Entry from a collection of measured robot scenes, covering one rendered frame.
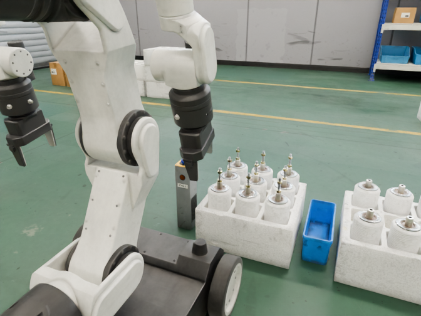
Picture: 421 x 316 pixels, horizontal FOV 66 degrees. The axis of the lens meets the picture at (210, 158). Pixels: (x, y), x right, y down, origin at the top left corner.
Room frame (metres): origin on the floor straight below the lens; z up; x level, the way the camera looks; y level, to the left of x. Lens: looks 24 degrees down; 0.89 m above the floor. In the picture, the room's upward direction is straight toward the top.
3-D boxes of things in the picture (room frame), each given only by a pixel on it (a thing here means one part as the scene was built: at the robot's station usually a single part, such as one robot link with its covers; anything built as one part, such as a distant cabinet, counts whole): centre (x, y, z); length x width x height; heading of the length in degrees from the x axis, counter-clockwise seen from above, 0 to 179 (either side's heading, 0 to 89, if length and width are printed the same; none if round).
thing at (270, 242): (1.22, -0.19, 0.09); 0.39 x 0.39 x 0.18; 68
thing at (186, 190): (1.26, 0.11, 0.16); 0.07 x 0.07 x 0.31; 68
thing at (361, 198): (1.17, -0.64, 0.16); 0.10 x 0.10 x 0.18
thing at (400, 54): (5.06, -2.74, 0.36); 0.50 x 0.38 x 0.21; 158
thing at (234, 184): (1.26, -0.08, 0.16); 0.10 x 0.10 x 0.18
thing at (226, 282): (0.78, -0.05, 0.10); 0.20 x 0.05 x 0.20; 157
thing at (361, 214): (0.95, -0.55, 0.25); 0.08 x 0.08 x 0.01
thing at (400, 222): (0.90, -0.66, 0.25); 0.08 x 0.08 x 0.01
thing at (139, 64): (4.13, 0.88, 0.27); 0.39 x 0.39 x 0.18; 69
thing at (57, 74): (4.67, 2.05, 0.15); 0.30 x 0.24 x 0.30; 156
